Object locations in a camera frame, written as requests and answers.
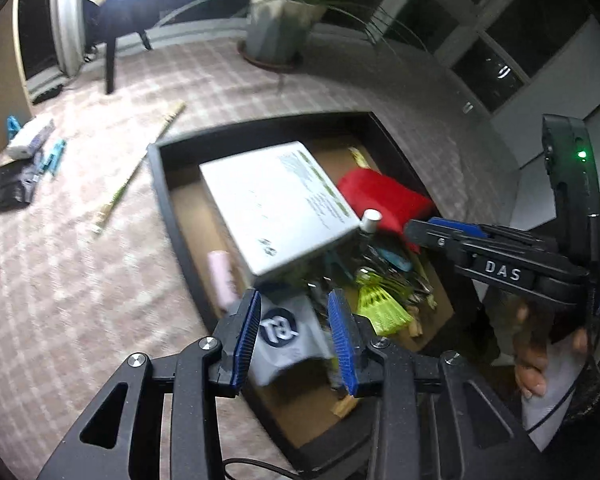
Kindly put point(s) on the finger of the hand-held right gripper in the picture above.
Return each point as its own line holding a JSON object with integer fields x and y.
{"x": 455, "y": 226}
{"x": 430, "y": 237}

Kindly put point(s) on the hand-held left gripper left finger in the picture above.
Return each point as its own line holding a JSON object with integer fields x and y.
{"x": 245, "y": 340}

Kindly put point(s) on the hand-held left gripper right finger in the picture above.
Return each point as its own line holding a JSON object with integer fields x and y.
{"x": 342, "y": 345}

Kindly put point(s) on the grey mask packet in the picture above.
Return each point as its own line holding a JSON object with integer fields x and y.
{"x": 290, "y": 350}

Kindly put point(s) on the large white cardboard box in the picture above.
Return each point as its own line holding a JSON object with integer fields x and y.
{"x": 275, "y": 200}

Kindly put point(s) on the black storage tray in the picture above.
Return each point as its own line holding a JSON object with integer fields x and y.
{"x": 162, "y": 185}

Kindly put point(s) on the plaid covered desktop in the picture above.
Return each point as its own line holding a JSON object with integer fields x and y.
{"x": 80, "y": 285}

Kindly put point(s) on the person's right hand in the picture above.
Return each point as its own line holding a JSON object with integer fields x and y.
{"x": 530, "y": 365}

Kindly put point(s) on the red fabric pouch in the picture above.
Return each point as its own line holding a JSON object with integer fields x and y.
{"x": 385, "y": 200}

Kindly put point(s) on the small white capped bottle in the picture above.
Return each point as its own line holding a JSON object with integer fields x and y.
{"x": 371, "y": 221}

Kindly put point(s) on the pink tube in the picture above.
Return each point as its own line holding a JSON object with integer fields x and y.
{"x": 221, "y": 277}

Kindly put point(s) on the long yellow wrapped package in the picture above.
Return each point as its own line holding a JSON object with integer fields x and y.
{"x": 357, "y": 157}

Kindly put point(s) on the pale wrapped chopstick pack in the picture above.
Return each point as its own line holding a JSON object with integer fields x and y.
{"x": 135, "y": 172}

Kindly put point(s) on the dark plant saucer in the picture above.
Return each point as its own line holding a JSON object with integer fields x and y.
{"x": 270, "y": 66}

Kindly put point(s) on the potted plant grey pot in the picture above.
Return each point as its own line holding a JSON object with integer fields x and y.
{"x": 280, "y": 25}

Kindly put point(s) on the dark foil packet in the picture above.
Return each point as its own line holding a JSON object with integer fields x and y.
{"x": 5, "y": 190}

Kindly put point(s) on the white dotted box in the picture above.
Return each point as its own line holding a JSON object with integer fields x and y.
{"x": 27, "y": 137}

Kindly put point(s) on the black power strip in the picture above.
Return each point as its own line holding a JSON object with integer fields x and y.
{"x": 47, "y": 93}

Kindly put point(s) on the blue plastic clip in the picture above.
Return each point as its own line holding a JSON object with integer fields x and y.
{"x": 12, "y": 126}

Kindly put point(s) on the brown cabinet panel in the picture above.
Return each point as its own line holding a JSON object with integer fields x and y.
{"x": 0, "y": 85}

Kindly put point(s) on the silver metal pole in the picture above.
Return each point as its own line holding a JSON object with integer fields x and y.
{"x": 67, "y": 15}

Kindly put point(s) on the white window frame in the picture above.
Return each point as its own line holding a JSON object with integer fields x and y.
{"x": 460, "y": 35}

